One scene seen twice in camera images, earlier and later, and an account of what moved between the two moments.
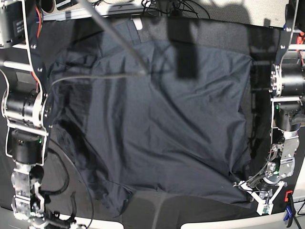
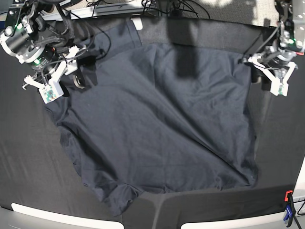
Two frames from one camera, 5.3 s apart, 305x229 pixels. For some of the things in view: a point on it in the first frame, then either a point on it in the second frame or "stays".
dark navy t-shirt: x=153 y=116 stays
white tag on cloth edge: x=137 y=23 stays
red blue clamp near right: x=290 y=211 stays
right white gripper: x=262 y=205 -> x=260 y=74
